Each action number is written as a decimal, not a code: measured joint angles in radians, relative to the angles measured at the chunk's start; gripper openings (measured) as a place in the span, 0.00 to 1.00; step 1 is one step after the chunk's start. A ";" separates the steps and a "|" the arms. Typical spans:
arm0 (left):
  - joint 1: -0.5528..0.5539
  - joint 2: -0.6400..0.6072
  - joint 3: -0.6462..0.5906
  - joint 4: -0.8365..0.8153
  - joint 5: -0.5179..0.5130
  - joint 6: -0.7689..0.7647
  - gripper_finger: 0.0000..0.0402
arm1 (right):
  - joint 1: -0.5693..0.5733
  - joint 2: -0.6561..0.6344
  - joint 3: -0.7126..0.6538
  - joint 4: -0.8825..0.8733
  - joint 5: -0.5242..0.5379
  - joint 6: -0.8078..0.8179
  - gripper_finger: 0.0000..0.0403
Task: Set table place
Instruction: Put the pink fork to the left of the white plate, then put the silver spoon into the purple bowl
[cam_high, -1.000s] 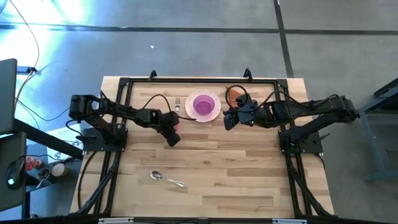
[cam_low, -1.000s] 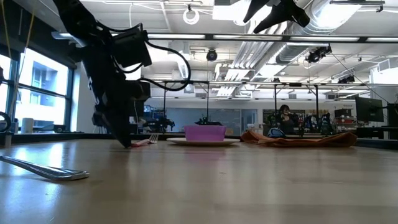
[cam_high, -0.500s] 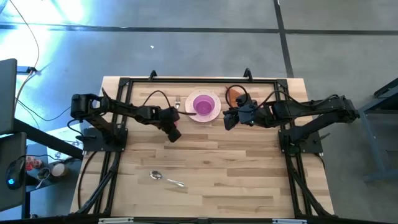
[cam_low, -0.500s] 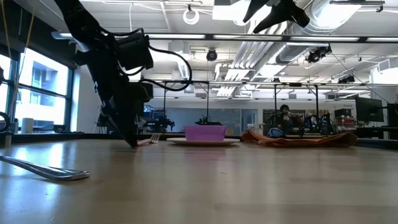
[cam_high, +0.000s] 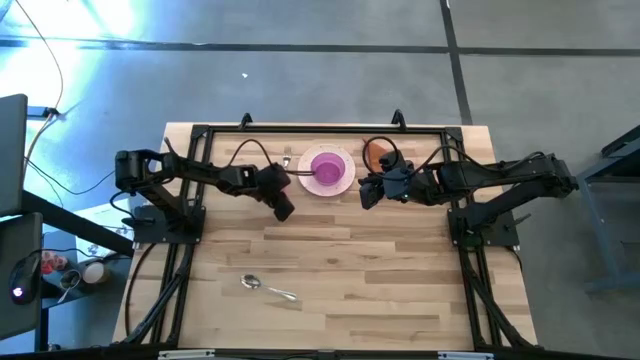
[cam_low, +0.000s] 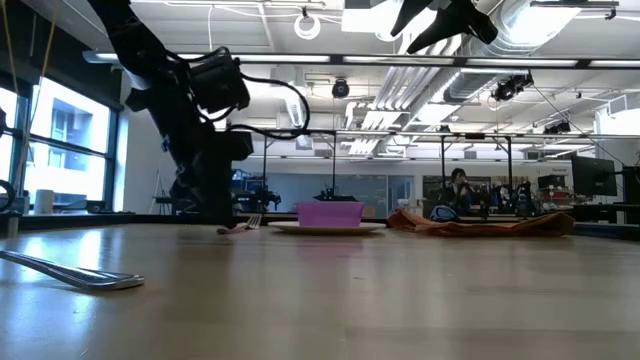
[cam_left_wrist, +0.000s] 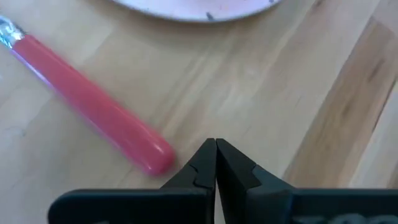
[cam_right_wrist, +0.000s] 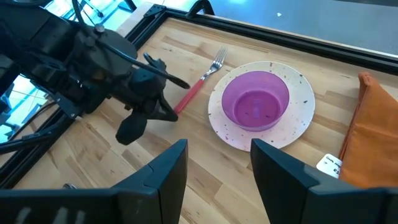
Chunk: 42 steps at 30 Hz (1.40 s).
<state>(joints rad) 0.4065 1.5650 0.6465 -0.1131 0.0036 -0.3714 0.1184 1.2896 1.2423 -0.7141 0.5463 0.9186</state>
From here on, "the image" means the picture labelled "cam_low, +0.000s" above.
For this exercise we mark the pink plastic bowl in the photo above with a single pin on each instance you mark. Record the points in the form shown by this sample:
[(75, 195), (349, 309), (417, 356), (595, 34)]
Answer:
[(330, 213)]

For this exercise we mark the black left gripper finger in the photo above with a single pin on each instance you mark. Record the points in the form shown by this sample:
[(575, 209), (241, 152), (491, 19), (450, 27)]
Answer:
[(222, 200), (187, 200)]

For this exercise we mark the black overhead frame beam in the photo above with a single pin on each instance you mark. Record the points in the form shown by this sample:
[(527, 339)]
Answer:
[(400, 59)]

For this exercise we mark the white paper roll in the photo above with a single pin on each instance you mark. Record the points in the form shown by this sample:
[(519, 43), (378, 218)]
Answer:
[(44, 201)]

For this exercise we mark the orange cloth napkin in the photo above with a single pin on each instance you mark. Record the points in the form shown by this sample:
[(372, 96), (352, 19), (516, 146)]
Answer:
[(480, 227)]

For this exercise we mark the cream round plate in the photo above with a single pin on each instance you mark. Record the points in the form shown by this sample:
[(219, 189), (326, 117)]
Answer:
[(327, 228)]

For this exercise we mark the person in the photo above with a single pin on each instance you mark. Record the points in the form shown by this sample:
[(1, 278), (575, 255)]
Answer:
[(458, 192)]

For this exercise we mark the black metal station frame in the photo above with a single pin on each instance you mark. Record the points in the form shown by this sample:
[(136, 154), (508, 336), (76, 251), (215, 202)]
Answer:
[(300, 132), (475, 136)]

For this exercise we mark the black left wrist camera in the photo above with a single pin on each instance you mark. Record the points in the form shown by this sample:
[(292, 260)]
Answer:
[(220, 82)]

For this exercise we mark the blue white round object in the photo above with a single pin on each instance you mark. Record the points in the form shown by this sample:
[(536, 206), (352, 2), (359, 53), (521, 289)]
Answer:
[(444, 213)]

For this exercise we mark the dark window frame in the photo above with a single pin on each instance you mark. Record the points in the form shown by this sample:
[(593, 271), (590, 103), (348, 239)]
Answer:
[(112, 150)]

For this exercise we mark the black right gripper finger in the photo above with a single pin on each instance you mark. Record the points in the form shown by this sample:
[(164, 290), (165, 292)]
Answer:
[(442, 32), (411, 15)]

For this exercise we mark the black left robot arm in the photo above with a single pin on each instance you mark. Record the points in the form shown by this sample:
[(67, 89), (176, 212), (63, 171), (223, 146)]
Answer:
[(140, 60)]

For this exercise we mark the large black desk monitor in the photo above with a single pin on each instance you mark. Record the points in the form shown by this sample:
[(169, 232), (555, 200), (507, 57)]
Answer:
[(594, 176)]

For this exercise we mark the black ceiling camera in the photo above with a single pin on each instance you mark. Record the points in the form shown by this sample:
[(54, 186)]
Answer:
[(340, 88), (509, 87)]

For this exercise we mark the black monitor at edge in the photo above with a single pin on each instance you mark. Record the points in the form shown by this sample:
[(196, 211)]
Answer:
[(632, 184)]

